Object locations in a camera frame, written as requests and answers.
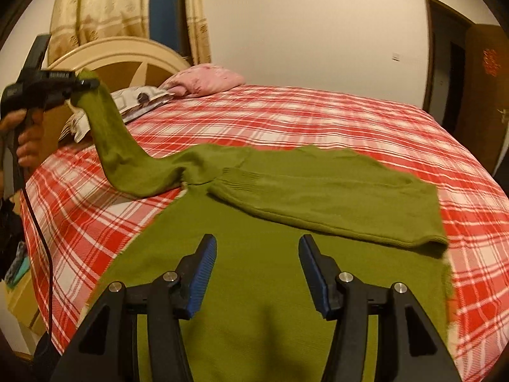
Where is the cream wooden headboard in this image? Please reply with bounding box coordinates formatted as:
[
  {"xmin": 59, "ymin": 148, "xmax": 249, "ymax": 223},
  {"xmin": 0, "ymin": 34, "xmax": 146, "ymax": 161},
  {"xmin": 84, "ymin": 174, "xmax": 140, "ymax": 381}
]
[{"xmin": 38, "ymin": 37, "xmax": 192, "ymax": 160}]

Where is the dark cloth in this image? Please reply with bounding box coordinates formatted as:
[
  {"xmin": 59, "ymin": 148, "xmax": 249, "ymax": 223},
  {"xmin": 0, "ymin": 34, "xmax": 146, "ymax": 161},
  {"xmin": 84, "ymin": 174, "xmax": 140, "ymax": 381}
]
[{"xmin": 0, "ymin": 197, "xmax": 28, "ymax": 287}]

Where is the brown wooden door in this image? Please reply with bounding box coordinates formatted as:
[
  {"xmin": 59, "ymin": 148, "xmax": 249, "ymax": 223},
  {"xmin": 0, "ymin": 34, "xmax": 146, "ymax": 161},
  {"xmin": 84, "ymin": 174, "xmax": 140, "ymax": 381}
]
[{"xmin": 453, "ymin": 24, "xmax": 509, "ymax": 176}]

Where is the wide beige patterned curtain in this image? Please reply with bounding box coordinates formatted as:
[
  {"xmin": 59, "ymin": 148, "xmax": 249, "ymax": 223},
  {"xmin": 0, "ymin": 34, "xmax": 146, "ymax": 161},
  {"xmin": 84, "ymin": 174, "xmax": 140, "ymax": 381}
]
[{"xmin": 48, "ymin": 0, "xmax": 152, "ymax": 68}]

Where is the wooden nightstand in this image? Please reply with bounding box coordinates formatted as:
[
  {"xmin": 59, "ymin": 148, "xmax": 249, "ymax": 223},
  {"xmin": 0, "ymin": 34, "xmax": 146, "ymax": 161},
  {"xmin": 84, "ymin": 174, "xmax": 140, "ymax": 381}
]
[{"xmin": 6, "ymin": 271, "xmax": 46, "ymax": 337}]

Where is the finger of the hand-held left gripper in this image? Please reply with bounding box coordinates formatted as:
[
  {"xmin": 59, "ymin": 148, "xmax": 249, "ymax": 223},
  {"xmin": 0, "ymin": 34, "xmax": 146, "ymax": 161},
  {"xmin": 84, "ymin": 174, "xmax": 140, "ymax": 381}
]
[{"xmin": 69, "ymin": 78, "xmax": 101, "ymax": 95}]

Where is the green knit sweater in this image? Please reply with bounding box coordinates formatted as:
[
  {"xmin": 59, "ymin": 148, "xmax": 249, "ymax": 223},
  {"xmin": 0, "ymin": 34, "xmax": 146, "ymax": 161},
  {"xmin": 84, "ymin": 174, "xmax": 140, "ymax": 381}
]
[{"xmin": 69, "ymin": 69, "xmax": 454, "ymax": 382}]

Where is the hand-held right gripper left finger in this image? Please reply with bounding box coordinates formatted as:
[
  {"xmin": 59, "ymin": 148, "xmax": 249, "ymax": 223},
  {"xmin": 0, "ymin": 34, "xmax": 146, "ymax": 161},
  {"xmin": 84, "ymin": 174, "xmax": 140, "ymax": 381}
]
[{"xmin": 52, "ymin": 233, "xmax": 218, "ymax": 382}]

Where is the person's left hand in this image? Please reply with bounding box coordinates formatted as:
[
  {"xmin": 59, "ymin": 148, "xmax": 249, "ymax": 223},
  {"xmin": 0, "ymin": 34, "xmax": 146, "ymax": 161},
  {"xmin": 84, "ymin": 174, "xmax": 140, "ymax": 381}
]
[{"xmin": 0, "ymin": 109, "xmax": 44, "ymax": 168}]

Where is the red plaid bed sheet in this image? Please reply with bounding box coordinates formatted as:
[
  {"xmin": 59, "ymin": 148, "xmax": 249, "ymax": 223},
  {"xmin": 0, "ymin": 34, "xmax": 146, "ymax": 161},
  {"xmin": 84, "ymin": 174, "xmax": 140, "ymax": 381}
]
[{"xmin": 20, "ymin": 83, "xmax": 509, "ymax": 382}]

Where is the black cable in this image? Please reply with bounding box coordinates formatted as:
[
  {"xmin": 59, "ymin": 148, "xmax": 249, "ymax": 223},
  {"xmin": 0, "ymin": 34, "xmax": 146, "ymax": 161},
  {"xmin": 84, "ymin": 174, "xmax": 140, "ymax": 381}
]
[{"xmin": 20, "ymin": 185, "xmax": 54, "ymax": 351}]

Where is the red door decoration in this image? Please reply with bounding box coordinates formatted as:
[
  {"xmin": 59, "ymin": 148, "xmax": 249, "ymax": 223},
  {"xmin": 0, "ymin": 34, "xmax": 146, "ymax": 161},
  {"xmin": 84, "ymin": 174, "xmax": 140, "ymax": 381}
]
[{"xmin": 483, "ymin": 48, "xmax": 500, "ymax": 74}]

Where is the pink pillow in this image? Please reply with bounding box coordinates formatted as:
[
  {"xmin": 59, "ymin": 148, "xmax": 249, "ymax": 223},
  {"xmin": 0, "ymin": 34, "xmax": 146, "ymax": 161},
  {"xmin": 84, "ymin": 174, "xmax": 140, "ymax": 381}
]
[{"xmin": 159, "ymin": 63, "xmax": 246, "ymax": 98}]

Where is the blue window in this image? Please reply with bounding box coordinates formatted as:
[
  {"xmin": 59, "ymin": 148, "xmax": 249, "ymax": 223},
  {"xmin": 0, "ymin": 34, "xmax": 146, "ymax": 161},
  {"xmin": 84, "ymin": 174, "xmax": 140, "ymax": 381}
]
[{"xmin": 149, "ymin": 0, "xmax": 187, "ymax": 58}]

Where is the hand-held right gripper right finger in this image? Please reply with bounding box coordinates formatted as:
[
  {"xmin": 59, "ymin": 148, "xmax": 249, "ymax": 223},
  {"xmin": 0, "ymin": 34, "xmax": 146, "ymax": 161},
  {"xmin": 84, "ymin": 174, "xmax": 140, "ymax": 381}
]
[{"xmin": 298, "ymin": 234, "xmax": 462, "ymax": 382}]

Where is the white printed pillow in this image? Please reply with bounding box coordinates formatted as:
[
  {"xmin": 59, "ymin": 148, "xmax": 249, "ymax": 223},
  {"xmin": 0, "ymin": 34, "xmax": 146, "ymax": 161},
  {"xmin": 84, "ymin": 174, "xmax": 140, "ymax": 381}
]
[{"xmin": 59, "ymin": 85, "xmax": 176, "ymax": 144}]

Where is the dark door frame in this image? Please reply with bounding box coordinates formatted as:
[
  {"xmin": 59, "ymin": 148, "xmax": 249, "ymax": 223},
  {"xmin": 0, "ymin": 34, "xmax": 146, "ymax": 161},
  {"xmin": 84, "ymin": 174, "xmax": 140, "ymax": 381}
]
[{"xmin": 423, "ymin": 0, "xmax": 474, "ymax": 128}]

